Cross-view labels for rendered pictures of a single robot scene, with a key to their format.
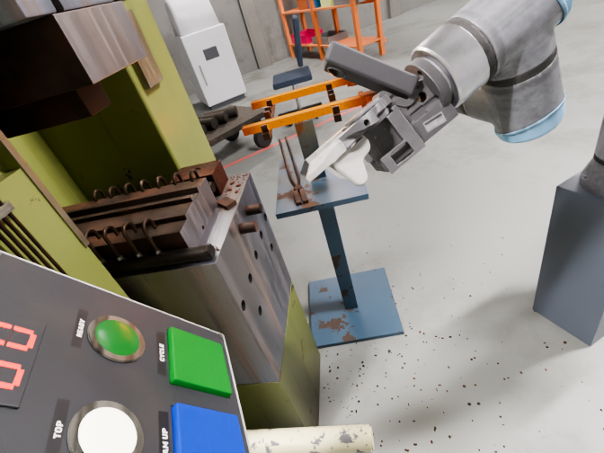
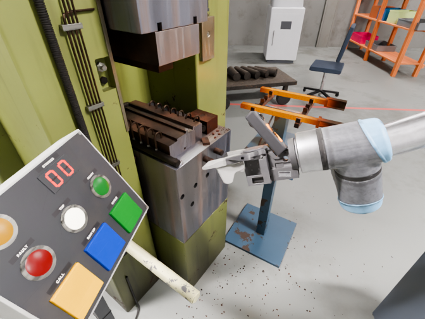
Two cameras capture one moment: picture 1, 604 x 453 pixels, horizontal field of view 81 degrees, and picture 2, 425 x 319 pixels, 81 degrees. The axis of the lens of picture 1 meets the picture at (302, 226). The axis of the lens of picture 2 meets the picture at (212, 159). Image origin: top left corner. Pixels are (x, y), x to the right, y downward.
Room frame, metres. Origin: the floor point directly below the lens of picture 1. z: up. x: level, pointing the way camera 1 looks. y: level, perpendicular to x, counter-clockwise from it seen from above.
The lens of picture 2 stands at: (-0.06, -0.20, 1.49)
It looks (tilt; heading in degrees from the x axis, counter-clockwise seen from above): 36 degrees down; 22
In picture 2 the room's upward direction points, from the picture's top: straight up
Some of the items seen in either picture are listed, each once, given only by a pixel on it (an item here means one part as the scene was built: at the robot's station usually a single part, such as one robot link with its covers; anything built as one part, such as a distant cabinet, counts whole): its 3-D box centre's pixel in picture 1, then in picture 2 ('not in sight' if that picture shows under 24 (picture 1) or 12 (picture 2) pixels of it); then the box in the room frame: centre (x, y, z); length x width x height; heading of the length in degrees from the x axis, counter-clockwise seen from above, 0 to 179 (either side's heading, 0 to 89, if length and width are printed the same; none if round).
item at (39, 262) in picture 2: not in sight; (38, 262); (0.06, 0.17, 1.09); 0.05 x 0.03 x 0.04; 166
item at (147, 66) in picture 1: (137, 49); (206, 38); (1.04, 0.26, 1.27); 0.09 x 0.02 x 0.17; 166
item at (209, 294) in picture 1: (174, 287); (164, 165); (0.81, 0.41, 0.69); 0.56 x 0.38 x 0.45; 76
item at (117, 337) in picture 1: (117, 338); (100, 186); (0.26, 0.21, 1.09); 0.05 x 0.03 x 0.04; 166
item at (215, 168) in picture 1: (199, 181); (202, 121); (0.89, 0.22, 0.95); 0.12 x 0.09 x 0.07; 76
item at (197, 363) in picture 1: (197, 364); (126, 212); (0.26, 0.16, 1.01); 0.07 x 0.05 x 0.07; 11
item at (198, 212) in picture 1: (119, 226); (150, 125); (0.76, 0.41, 0.96); 0.42 x 0.20 x 0.09; 76
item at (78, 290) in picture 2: not in sight; (77, 291); (0.07, 0.12, 1.01); 0.07 x 0.05 x 0.07; 11
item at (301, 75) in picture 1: (292, 72); (329, 63); (4.00, -0.40, 0.48); 0.56 x 0.54 x 0.97; 103
